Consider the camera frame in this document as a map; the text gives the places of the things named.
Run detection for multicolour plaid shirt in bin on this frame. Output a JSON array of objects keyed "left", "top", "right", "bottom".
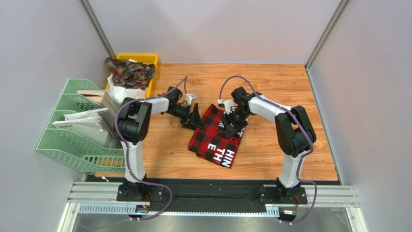
[{"left": 105, "top": 58, "right": 156, "bottom": 89}]

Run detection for yellow plastic bin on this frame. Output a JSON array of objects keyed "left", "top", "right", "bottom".
[{"left": 104, "top": 53, "right": 160, "bottom": 102}]

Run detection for aluminium rail frame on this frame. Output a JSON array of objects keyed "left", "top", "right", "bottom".
[{"left": 59, "top": 181, "right": 367, "bottom": 232}]

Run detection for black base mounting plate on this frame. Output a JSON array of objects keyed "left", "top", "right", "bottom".
[{"left": 87, "top": 174, "right": 341, "bottom": 213}]

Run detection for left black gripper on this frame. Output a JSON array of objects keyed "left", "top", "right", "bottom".
[{"left": 168, "top": 103, "right": 205, "bottom": 132}]

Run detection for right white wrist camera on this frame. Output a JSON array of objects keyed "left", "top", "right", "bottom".
[{"left": 218, "top": 99, "right": 235, "bottom": 114}]

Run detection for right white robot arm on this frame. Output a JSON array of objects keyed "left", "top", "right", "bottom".
[{"left": 218, "top": 87, "right": 316, "bottom": 202}]

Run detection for green plastic file rack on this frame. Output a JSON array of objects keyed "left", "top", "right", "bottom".
[{"left": 36, "top": 79, "right": 125, "bottom": 173}]

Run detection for brown book in rack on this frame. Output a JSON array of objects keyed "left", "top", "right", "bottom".
[{"left": 77, "top": 89, "right": 107, "bottom": 106}]

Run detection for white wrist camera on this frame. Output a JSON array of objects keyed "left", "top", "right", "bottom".
[
  {"left": 184, "top": 93, "right": 198, "bottom": 106},
  {"left": 218, "top": 99, "right": 235, "bottom": 114}
]

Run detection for papers in file rack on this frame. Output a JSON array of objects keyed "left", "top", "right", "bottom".
[{"left": 52, "top": 108, "right": 120, "bottom": 148}]

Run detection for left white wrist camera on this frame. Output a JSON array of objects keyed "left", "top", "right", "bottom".
[{"left": 184, "top": 93, "right": 198, "bottom": 106}]

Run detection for red black plaid shirt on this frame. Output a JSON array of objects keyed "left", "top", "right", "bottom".
[{"left": 188, "top": 104, "right": 245, "bottom": 169}]

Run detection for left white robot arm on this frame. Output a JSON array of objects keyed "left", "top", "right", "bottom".
[{"left": 114, "top": 87, "right": 205, "bottom": 201}]

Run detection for white cloth in bin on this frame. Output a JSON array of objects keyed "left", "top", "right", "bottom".
[{"left": 106, "top": 74, "right": 148, "bottom": 103}]

